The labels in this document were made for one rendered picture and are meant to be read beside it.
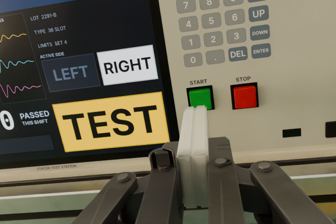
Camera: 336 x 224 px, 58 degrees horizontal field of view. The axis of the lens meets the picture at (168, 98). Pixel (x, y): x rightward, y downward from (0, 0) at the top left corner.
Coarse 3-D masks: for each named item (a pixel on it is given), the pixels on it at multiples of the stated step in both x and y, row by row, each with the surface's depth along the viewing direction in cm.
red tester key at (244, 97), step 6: (234, 90) 26; (240, 90) 26; (246, 90) 26; (252, 90) 25; (234, 96) 26; (240, 96) 26; (246, 96) 26; (252, 96) 26; (234, 102) 26; (240, 102) 26; (246, 102) 26; (252, 102) 26
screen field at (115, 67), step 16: (128, 48) 26; (144, 48) 26; (48, 64) 27; (64, 64) 27; (80, 64) 27; (96, 64) 27; (112, 64) 27; (128, 64) 26; (144, 64) 26; (48, 80) 28; (64, 80) 28; (80, 80) 27; (96, 80) 27; (112, 80) 27; (128, 80) 27
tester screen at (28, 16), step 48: (0, 0) 26; (48, 0) 26; (96, 0) 25; (144, 0) 25; (0, 48) 27; (48, 48) 27; (96, 48) 26; (0, 96) 29; (48, 96) 28; (96, 96) 28
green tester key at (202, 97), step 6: (192, 90) 26; (198, 90) 26; (204, 90) 26; (192, 96) 26; (198, 96) 26; (204, 96) 26; (192, 102) 26; (198, 102) 26; (204, 102) 26; (210, 102) 26; (210, 108) 26
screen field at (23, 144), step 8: (32, 136) 30; (40, 136) 30; (48, 136) 30; (0, 144) 30; (8, 144) 30; (16, 144) 30; (24, 144) 30; (32, 144) 30; (40, 144) 30; (48, 144) 30; (0, 152) 31; (8, 152) 31; (16, 152) 31
